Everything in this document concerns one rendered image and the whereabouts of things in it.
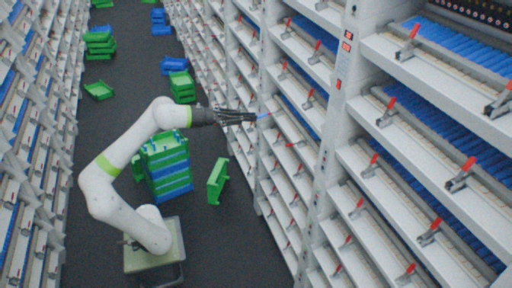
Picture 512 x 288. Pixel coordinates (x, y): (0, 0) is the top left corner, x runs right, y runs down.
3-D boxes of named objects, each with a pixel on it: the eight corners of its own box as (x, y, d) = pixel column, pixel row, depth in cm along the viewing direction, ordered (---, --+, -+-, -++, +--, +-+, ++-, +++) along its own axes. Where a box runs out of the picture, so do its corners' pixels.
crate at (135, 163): (133, 177, 269) (137, 183, 265) (128, 158, 257) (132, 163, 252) (167, 162, 285) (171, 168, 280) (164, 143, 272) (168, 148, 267)
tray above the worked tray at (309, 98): (324, 142, 131) (318, 116, 121) (267, 75, 175) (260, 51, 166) (370, 120, 132) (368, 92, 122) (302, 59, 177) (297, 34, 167)
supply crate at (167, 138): (147, 163, 223) (145, 153, 218) (137, 147, 236) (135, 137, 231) (189, 148, 236) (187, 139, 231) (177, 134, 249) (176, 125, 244)
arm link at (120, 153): (124, 173, 144) (102, 157, 138) (123, 162, 154) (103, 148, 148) (184, 111, 145) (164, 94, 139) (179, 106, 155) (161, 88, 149)
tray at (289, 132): (316, 180, 143) (312, 165, 136) (265, 107, 188) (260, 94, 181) (359, 160, 144) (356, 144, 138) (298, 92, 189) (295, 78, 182)
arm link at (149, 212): (145, 251, 175) (139, 228, 164) (135, 231, 186) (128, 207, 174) (169, 240, 181) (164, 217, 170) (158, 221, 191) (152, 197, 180)
